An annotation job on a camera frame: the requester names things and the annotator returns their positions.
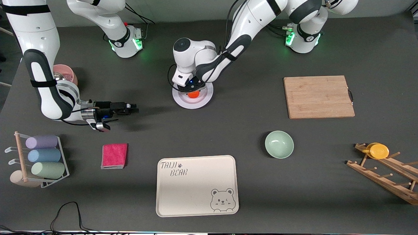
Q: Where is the black left arm base cable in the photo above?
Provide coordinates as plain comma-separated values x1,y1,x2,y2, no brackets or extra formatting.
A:
268,24,289,37

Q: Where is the cream bear print tray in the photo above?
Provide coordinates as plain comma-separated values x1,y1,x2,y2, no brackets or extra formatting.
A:
156,155,239,218

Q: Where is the wooden cutting board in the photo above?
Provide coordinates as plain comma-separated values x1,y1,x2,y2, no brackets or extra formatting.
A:
283,75,356,119

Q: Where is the pink folded cloth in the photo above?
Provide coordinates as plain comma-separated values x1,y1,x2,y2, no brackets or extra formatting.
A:
101,143,128,169

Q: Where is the pale green bowl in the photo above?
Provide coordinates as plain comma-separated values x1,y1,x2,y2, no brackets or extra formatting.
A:
265,131,294,159

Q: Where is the purple cup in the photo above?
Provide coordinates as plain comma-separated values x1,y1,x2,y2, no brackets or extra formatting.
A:
25,135,58,149

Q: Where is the black arm base cable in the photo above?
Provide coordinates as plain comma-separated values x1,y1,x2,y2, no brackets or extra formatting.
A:
268,24,289,37
122,5,155,41

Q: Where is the black right arm base cable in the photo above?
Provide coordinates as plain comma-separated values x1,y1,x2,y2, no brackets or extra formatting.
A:
122,5,155,41

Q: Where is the yellow mug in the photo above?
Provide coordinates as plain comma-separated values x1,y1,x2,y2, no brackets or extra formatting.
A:
362,143,390,160

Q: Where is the pink bowl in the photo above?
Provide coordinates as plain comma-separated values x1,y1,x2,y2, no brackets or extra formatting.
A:
52,64,78,86

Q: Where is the blue cup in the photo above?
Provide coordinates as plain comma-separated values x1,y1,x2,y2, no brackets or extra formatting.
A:
27,149,61,163

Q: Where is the white wire cup rack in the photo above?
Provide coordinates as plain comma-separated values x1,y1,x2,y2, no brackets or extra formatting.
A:
5,131,70,189

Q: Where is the thin black table cable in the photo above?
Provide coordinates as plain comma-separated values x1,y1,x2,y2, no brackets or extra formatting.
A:
0,201,108,235

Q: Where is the green cup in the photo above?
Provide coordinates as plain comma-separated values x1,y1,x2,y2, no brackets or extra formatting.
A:
31,162,66,180

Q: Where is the wooden mug rack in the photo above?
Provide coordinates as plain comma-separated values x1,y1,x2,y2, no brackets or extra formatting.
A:
346,143,418,206

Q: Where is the beige cup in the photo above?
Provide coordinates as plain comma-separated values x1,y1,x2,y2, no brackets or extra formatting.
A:
10,170,41,188

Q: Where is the white round plate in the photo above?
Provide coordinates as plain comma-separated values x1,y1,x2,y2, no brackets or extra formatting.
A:
172,82,214,109

